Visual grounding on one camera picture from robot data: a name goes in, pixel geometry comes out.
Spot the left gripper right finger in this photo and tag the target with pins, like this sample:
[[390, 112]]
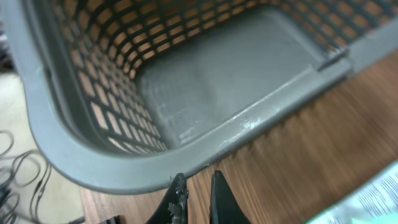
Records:
[[224, 208]]

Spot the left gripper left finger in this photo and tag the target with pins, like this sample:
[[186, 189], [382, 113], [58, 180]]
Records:
[[173, 207]]

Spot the green sponge pack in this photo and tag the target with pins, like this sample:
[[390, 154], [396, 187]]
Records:
[[373, 202]]

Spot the grey plastic mesh basket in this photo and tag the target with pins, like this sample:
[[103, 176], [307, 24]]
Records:
[[123, 95]]

